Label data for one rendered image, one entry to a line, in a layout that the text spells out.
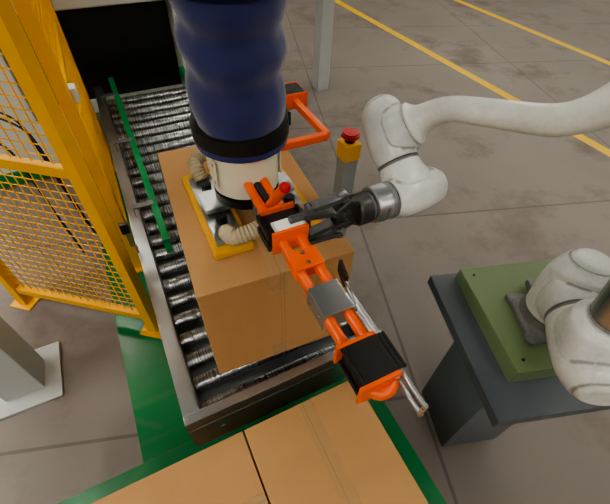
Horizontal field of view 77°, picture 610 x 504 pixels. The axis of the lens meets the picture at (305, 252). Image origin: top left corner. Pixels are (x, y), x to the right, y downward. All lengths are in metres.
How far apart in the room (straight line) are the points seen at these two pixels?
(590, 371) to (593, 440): 1.26
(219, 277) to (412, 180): 0.50
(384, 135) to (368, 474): 0.94
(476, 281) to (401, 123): 0.65
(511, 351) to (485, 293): 0.20
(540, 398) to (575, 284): 0.34
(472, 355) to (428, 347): 0.88
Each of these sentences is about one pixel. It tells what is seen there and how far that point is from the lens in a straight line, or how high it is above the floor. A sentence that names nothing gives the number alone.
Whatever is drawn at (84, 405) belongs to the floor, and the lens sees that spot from 2.13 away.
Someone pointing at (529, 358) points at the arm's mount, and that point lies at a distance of 1.28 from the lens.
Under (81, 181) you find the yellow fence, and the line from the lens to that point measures 1.48.
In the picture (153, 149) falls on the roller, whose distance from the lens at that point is 2.40.
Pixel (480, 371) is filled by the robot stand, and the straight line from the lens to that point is 1.28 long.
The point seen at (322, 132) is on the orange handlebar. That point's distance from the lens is 1.13.
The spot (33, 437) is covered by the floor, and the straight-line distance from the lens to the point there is 2.17.
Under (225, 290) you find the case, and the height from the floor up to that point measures 1.07.
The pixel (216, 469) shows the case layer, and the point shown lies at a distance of 1.30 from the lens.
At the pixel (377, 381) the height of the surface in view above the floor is 1.24.
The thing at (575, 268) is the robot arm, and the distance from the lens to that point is 1.18.
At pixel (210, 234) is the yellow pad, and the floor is 1.10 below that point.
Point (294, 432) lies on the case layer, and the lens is 1.31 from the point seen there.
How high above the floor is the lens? 1.80
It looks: 48 degrees down
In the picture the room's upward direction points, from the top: 3 degrees clockwise
